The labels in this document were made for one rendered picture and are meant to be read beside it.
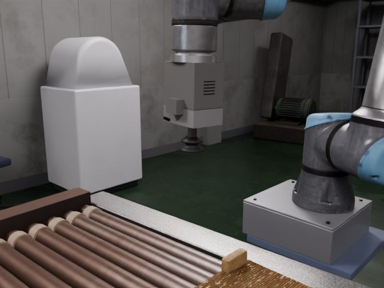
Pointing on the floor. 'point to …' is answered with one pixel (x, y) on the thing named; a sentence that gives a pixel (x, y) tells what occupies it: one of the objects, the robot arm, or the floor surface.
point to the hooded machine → (91, 118)
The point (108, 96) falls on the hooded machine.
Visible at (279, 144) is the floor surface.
